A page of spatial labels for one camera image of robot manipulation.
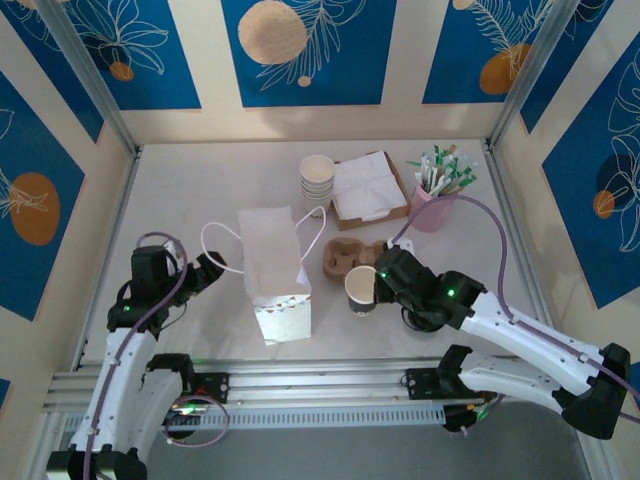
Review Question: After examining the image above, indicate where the coffee cup with black sleeve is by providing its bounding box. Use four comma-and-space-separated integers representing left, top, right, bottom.
346, 265, 379, 317

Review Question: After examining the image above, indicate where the white paper bag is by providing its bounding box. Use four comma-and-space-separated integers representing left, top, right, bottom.
200, 203, 327, 346

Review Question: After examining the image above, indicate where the brown cardboard napkin box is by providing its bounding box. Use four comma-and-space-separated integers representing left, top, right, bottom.
330, 149, 412, 232

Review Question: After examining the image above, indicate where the pink holder cup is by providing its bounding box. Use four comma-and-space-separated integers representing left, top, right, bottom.
409, 182, 456, 234

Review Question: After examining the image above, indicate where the white napkin stack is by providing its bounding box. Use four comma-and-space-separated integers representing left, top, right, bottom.
333, 152, 409, 221

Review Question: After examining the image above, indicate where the circuit board with green light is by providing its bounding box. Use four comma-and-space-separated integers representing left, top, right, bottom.
442, 397, 501, 437
158, 397, 215, 429

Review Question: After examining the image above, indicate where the thin black left gripper cable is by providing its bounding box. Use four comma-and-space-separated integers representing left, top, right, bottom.
162, 292, 189, 324

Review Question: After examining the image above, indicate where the aluminium table side rail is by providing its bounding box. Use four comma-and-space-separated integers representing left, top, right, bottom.
72, 144, 144, 374
482, 142, 559, 326

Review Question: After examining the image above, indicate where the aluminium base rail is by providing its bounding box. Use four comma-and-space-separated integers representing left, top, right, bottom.
42, 355, 594, 416

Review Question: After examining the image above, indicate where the grey slotted cable duct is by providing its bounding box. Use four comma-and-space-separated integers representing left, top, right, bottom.
107, 403, 447, 432

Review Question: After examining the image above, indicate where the looped purple cable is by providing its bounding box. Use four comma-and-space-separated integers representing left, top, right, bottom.
163, 402, 232, 449

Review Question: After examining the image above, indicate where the aluminium frame post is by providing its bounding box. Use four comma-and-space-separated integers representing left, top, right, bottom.
488, 0, 579, 151
34, 0, 140, 157

